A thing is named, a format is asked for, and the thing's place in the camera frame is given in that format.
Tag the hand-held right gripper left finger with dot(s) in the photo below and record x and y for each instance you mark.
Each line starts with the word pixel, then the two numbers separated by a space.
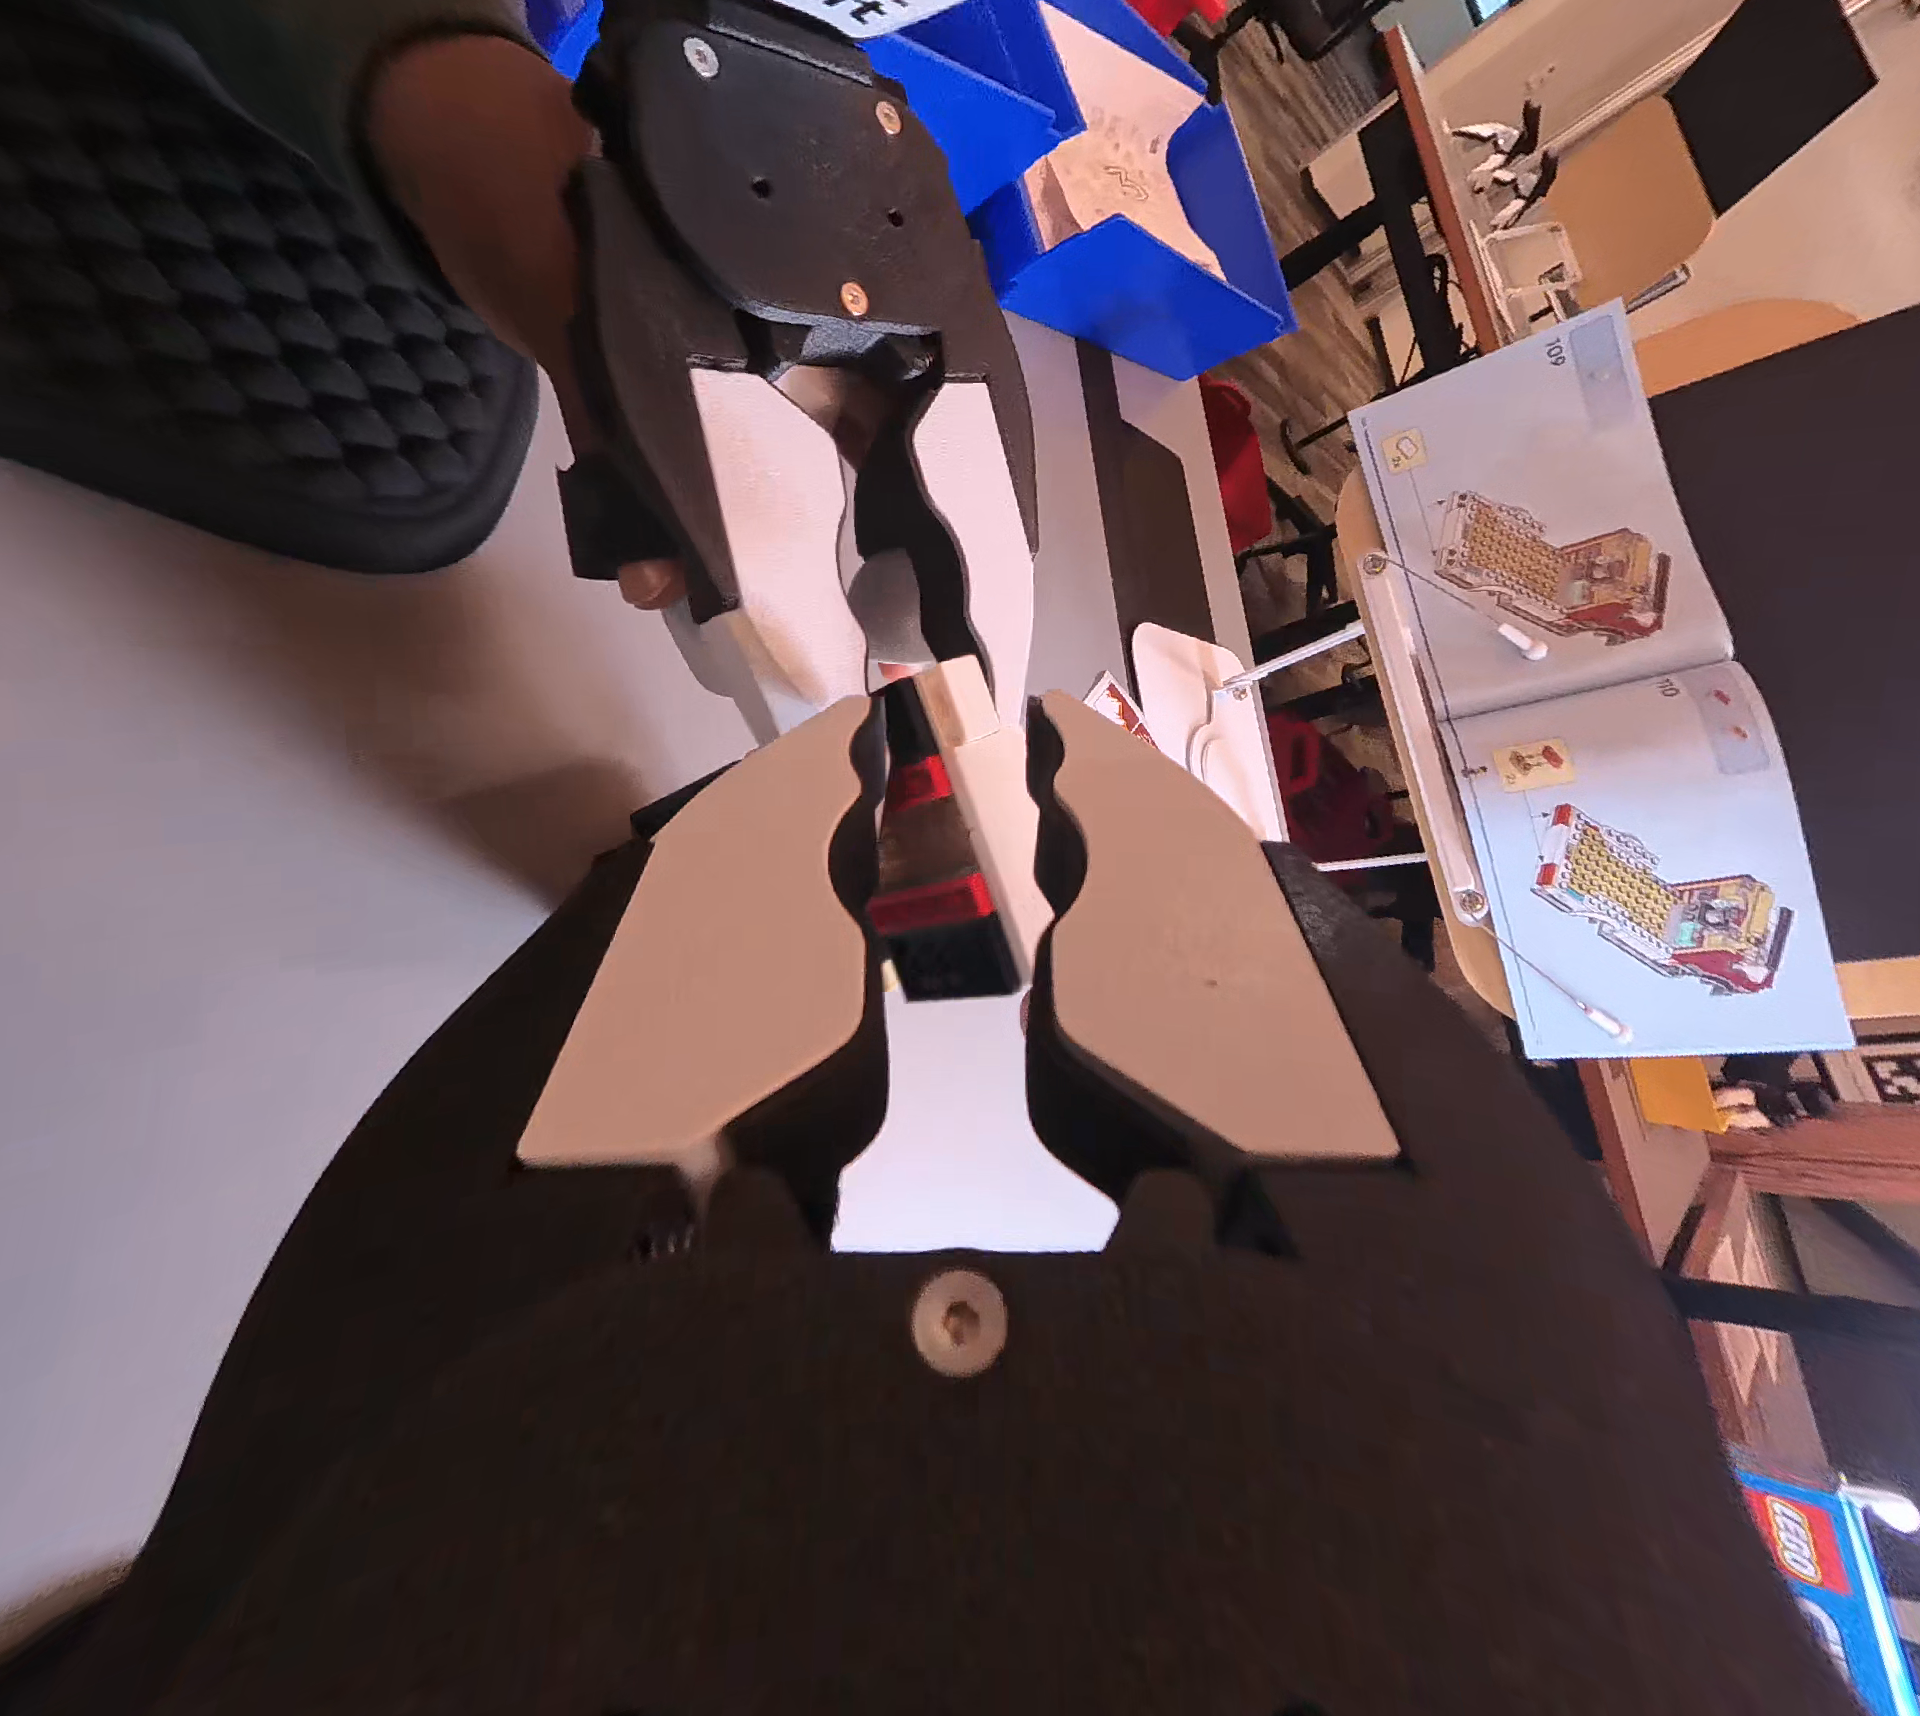
pixel 707 983

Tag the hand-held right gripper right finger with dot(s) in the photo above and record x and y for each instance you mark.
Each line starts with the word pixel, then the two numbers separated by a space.
pixel 1216 995

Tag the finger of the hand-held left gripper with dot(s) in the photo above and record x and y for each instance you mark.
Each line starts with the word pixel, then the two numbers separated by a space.
pixel 773 518
pixel 991 518

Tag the red tan brick toy truck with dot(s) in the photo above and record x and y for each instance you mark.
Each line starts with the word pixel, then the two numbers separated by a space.
pixel 976 817

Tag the building instruction booklet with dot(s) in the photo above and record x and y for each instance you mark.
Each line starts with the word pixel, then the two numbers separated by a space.
pixel 1589 472

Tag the grey desk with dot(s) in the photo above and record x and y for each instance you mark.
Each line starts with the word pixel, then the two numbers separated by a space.
pixel 224 845

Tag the person's left hand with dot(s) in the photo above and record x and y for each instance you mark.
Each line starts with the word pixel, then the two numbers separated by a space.
pixel 480 172

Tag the sticker sheet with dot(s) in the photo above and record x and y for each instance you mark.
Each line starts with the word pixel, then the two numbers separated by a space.
pixel 1118 704

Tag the white paper scrap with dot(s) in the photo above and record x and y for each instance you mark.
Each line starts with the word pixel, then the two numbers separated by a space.
pixel 1118 140

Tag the white metal rack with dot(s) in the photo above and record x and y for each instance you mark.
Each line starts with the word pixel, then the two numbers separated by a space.
pixel 1412 697

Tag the yellow plastic bin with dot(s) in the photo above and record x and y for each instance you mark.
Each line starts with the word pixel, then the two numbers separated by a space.
pixel 1678 1093

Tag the wooden beam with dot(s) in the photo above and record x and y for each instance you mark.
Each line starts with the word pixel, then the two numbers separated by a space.
pixel 1830 1156

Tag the black white gadget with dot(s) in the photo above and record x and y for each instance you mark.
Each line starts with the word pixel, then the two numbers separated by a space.
pixel 1500 136

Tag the black white marker sign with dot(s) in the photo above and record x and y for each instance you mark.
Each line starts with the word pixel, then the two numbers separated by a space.
pixel 1882 1080

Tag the pale wooden board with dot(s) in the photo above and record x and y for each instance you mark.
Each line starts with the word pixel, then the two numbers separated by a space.
pixel 1629 203

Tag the small white object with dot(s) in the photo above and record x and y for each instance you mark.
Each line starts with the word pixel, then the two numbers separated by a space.
pixel 1882 1508

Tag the blue toy set box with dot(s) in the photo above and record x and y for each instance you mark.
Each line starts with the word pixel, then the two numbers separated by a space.
pixel 1830 1598

